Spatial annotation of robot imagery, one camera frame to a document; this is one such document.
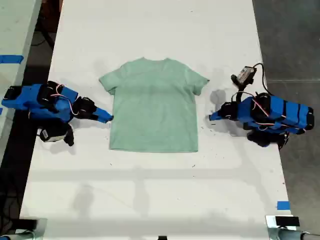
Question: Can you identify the pale green T-shirt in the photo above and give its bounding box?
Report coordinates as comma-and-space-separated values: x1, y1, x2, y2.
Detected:
98, 56, 210, 153

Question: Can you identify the long blue tape strip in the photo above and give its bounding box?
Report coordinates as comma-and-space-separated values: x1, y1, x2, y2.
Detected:
0, 54, 25, 65

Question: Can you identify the white side table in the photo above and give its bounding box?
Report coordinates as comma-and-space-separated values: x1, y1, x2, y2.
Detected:
0, 0, 43, 161

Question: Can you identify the small blue tape square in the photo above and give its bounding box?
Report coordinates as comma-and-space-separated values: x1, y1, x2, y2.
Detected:
276, 200, 291, 211

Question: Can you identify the metal clamp with black pad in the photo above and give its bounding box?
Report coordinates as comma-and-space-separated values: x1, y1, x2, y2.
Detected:
264, 214, 320, 240
0, 217, 48, 240

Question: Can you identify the short black camera stalk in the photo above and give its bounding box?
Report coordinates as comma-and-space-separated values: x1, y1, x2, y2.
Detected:
236, 84, 249, 101

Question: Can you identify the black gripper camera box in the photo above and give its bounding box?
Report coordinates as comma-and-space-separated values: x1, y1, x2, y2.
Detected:
36, 122, 75, 147
230, 65, 258, 89

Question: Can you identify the black camera cable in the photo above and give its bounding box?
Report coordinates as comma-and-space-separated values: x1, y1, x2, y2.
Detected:
251, 62, 276, 97

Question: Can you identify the black floor cable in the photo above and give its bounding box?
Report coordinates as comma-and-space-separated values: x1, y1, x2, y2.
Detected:
31, 23, 55, 50

